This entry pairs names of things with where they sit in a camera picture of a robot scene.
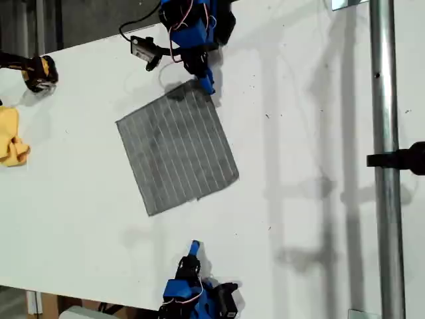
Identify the grey striped towel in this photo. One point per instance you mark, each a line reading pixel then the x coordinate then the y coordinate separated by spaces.
pixel 176 146

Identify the white box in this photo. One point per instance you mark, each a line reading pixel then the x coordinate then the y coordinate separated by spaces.
pixel 79 313

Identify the yellow cloth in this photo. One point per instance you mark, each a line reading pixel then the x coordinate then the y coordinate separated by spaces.
pixel 10 139

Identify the black clamp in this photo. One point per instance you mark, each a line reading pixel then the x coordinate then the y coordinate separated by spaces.
pixel 398 159

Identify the short black camera stalk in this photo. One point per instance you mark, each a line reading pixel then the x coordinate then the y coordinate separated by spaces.
pixel 162 53

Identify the black camera box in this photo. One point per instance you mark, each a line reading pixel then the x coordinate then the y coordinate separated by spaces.
pixel 227 300
pixel 141 48

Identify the steel post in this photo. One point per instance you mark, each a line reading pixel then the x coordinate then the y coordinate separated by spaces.
pixel 385 99

